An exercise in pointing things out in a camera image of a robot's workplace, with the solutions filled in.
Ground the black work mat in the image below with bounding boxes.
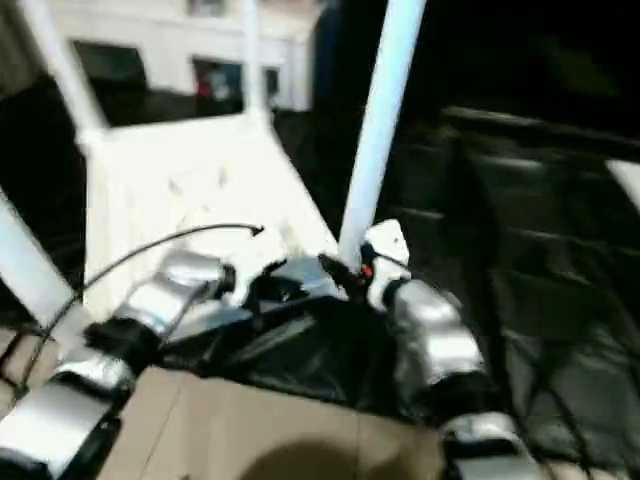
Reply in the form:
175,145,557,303
0,74,640,471

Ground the blue vertical panel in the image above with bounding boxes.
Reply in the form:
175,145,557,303
314,0,351,111

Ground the white flat board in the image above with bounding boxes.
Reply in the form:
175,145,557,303
604,159,640,199

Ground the white glass-door cabinet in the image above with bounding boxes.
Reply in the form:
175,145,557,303
49,0,321,111

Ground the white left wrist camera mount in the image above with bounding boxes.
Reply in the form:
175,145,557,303
224,249,289,306

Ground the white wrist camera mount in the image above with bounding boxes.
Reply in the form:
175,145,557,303
224,249,289,306
362,219,412,309

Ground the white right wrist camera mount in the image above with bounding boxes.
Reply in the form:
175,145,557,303
362,219,412,309

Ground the black left wrist camera cable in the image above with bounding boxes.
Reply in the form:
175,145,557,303
14,223,266,396

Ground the black metal rail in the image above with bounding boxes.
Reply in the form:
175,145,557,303
442,107,640,151

